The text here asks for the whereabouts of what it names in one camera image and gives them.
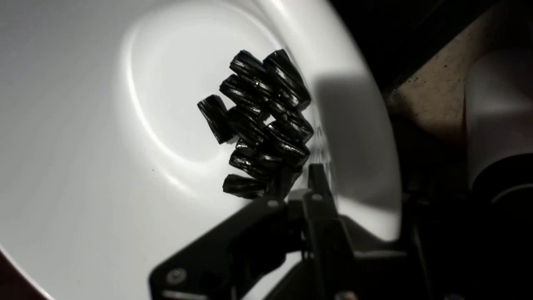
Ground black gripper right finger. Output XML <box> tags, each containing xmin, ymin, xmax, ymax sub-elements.
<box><xmin>303</xmin><ymin>163</ymin><xmax>433</xmax><ymax>300</ymax></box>

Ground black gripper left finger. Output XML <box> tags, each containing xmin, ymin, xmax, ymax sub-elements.
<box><xmin>149</xmin><ymin>190</ymin><xmax>307</xmax><ymax>300</ymax></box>

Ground large white bowl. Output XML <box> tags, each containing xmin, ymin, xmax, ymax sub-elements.
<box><xmin>0</xmin><ymin>0</ymin><xmax>402</xmax><ymax>300</ymax></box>

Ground black items in bowl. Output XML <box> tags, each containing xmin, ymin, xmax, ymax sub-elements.
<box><xmin>197</xmin><ymin>48</ymin><xmax>315</xmax><ymax>200</ymax></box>

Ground white rice cooker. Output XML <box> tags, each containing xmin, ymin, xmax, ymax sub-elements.
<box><xmin>465</xmin><ymin>48</ymin><xmax>533</xmax><ymax>187</ymax></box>

